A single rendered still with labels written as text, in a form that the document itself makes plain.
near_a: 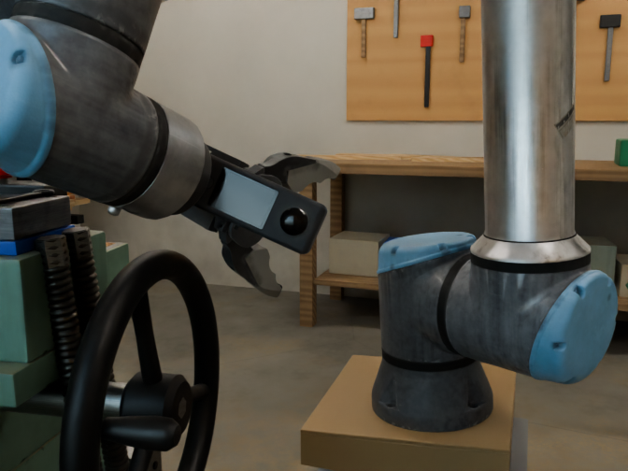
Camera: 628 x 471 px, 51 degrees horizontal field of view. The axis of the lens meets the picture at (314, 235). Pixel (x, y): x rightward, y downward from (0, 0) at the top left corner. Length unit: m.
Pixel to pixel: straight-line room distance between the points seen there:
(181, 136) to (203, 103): 3.66
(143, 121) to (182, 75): 3.76
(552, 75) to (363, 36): 3.00
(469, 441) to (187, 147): 0.63
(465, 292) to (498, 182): 0.16
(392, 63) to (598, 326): 2.99
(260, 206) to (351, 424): 0.55
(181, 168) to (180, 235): 3.83
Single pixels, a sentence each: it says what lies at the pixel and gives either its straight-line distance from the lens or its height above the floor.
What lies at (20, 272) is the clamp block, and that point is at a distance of 0.58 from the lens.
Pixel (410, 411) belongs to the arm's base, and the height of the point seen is 0.65.
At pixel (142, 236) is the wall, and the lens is 4.49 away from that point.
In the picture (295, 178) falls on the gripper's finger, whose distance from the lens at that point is 0.63.
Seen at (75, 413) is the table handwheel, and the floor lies 0.87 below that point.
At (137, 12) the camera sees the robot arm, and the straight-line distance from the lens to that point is 0.48.
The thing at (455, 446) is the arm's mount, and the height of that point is 0.62.
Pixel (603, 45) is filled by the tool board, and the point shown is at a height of 1.42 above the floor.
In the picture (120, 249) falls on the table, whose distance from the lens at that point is 0.92.
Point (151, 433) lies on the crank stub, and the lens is 0.50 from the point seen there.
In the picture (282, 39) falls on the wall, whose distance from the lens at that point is 3.98.
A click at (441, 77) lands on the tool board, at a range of 3.70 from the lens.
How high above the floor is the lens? 1.07
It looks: 10 degrees down
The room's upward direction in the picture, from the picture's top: straight up
